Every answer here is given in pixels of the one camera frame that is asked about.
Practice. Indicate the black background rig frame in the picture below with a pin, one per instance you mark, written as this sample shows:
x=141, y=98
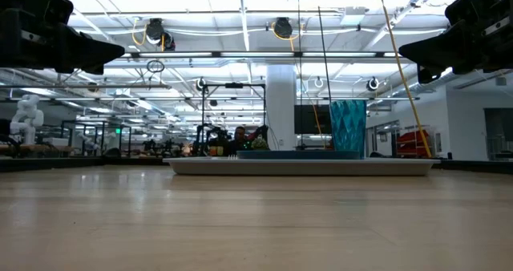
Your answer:
x=233, y=86

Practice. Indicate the black background robot arm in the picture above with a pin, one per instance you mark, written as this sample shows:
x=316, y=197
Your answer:
x=208, y=138

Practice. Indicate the person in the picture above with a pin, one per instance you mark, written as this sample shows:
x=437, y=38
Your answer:
x=239, y=140

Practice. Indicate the dark blue plate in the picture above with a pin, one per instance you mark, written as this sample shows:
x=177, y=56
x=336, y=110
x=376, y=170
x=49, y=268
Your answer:
x=296, y=154

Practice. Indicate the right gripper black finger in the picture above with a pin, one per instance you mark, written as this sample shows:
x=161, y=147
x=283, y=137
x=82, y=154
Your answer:
x=427, y=75
x=445, y=48

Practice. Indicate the black hanging screen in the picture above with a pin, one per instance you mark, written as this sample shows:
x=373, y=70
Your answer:
x=312, y=119

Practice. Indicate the long ceiling light bar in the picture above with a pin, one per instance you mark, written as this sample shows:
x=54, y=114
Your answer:
x=256, y=55

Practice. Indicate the red storage bins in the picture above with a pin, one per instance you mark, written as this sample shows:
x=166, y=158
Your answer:
x=413, y=142

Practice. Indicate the black aluminium table frame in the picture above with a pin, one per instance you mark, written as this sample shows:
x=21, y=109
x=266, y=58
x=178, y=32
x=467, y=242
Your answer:
x=473, y=166

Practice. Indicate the grey plastic tray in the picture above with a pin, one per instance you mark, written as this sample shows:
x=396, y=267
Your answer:
x=300, y=167

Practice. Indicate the teal faceted cup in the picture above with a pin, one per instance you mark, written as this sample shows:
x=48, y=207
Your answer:
x=348, y=128

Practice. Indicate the white building column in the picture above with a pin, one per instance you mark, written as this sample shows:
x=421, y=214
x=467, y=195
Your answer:
x=281, y=106

